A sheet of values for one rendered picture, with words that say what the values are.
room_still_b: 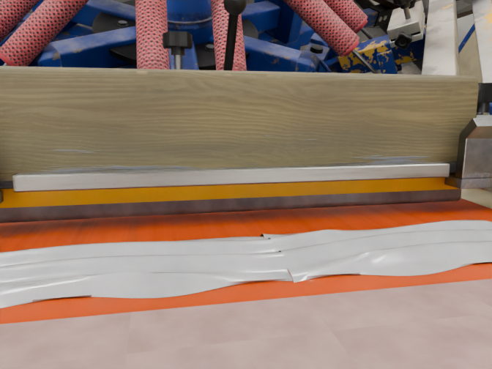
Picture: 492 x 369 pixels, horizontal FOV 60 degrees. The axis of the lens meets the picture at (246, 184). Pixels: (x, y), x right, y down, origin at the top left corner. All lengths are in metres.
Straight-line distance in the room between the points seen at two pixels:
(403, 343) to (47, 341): 0.13
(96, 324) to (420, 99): 0.27
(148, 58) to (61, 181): 0.43
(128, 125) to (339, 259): 0.16
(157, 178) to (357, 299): 0.14
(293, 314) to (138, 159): 0.15
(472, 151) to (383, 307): 0.19
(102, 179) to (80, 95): 0.05
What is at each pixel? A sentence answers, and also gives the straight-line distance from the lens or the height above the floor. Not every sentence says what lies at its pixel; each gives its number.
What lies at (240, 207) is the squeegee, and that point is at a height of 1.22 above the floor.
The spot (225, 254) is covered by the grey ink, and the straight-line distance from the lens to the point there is 0.22.
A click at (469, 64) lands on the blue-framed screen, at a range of 3.12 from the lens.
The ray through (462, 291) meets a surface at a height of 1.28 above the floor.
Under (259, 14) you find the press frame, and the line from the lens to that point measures 1.21.
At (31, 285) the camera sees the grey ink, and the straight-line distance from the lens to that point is 0.22.
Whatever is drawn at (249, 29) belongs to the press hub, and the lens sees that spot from 1.12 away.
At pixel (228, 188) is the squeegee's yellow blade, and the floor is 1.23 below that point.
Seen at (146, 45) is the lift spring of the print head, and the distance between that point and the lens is 0.70.
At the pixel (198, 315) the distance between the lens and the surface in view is 0.18.
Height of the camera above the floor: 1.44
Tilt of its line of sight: 42 degrees down
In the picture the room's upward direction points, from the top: 9 degrees clockwise
